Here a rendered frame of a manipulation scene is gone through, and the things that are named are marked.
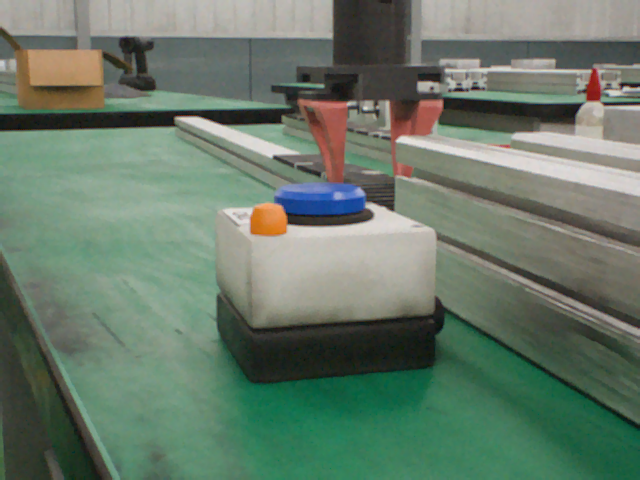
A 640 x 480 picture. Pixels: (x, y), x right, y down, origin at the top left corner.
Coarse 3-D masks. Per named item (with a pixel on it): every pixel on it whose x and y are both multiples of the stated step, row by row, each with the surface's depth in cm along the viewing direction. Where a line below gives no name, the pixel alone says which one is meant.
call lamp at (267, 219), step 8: (256, 208) 38; (264, 208) 38; (272, 208) 38; (280, 208) 38; (256, 216) 38; (264, 216) 38; (272, 216) 38; (280, 216) 38; (256, 224) 38; (264, 224) 38; (272, 224) 38; (280, 224) 38; (256, 232) 38; (264, 232) 38; (272, 232) 38; (280, 232) 38
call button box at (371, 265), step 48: (240, 240) 39; (288, 240) 38; (336, 240) 39; (384, 240) 39; (432, 240) 40; (240, 288) 40; (288, 288) 39; (336, 288) 39; (384, 288) 40; (432, 288) 40; (240, 336) 40; (288, 336) 39; (336, 336) 39; (384, 336) 40; (432, 336) 41
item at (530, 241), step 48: (432, 144) 51; (480, 144) 50; (528, 144) 56; (576, 144) 51; (624, 144) 50; (432, 192) 51; (480, 192) 48; (528, 192) 41; (576, 192) 37; (624, 192) 34; (480, 240) 46; (528, 240) 41; (576, 240) 37; (624, 240) 36; (480, 288) 46; (528, 288) 41; (576, 288) 37; (624, 288) 34; (528, 336) 41; (576, 336) 38; (624, 336) 35; (576, 384) 38; (624, 384) 35
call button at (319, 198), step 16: (288, 192) 41; (304, 192) 41; (320, 192) 41; (336, 192) 41; (352, 192) 41; (288, 208) 41; (304, 208) 41; (320, 208) 40; (336, 208) 41; (352, 208) 41
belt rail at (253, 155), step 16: (176, 128) 165; (192, 128) 149; (208, 128) 140; (224, 128) 140; (208, 144) 135; (224, 144) 124; (240, 144) 114; (256, 144) 114; (272, 144) 114; (224, 160) 124; (240, 160) 114; (256, 160) 106; (272, 160) 99; (256, 176) 106; (272, 176) 99; (288, 176) 92; (304, 176) 87
